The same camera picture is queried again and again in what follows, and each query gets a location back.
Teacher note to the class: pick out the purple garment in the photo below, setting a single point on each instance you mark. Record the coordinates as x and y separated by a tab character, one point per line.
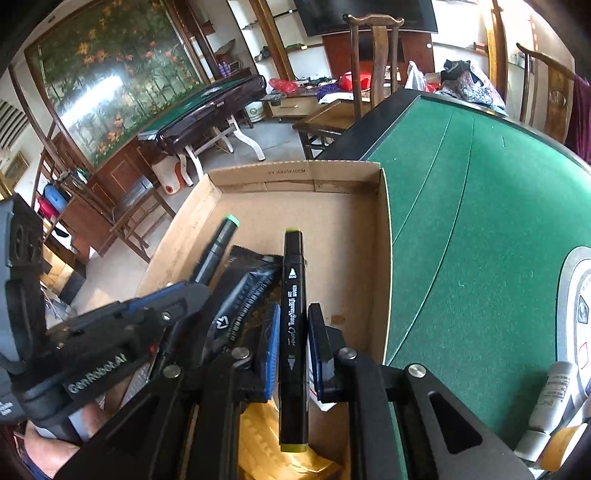
581	120

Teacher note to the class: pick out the round table control panel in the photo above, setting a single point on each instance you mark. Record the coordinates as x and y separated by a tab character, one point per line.
577	314

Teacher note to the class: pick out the black marker yellow cap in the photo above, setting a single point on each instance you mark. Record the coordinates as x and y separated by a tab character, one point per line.
293	295

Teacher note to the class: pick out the white plastic bag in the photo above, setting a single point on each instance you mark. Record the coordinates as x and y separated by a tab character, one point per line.
415	76

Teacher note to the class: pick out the flower wall painting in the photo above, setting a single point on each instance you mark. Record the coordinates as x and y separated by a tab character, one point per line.
115	69

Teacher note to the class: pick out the red plastic bag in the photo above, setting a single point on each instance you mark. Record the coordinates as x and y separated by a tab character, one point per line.
282	86

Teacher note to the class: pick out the red brown television cabinet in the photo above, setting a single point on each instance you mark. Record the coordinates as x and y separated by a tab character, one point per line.
415	53

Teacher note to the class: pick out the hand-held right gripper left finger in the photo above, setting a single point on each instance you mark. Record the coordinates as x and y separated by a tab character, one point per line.
270	353

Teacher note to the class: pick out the white tube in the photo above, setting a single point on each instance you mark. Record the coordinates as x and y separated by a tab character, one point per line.
554	397

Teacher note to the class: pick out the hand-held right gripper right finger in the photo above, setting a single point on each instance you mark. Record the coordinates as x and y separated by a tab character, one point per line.
317	353

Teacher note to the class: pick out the cardboard box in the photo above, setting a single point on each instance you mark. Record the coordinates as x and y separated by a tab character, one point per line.
346	258

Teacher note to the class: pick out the folding mahjong table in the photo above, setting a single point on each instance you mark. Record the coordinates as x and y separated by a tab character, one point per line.
198	110

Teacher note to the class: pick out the wooden chair plain back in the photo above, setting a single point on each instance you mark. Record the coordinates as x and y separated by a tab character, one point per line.
378	60

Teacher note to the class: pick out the wooden chair carved back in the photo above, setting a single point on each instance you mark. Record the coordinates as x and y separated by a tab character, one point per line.
554	92

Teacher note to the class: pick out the black foil snack bag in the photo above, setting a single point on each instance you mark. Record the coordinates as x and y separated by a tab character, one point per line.
244	295

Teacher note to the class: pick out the white shelf unit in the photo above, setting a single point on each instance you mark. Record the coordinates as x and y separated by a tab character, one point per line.
268	32

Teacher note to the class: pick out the yellow padded envelope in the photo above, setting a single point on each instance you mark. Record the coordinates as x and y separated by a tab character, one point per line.
277	447

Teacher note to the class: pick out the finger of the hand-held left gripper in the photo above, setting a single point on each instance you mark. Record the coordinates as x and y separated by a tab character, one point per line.
184	297
152	296

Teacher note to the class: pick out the black marker green cap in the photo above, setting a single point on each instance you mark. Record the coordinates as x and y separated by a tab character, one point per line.
217	249

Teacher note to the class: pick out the black television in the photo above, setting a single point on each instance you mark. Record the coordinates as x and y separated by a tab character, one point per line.
369	14

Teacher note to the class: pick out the person's left hand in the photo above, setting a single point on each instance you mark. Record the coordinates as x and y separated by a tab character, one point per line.
46	454

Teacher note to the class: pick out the white bucket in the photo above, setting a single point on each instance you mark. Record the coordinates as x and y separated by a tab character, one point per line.
254	111

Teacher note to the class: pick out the patterned cloth pile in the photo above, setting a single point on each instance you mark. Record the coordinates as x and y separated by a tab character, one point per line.
471	87

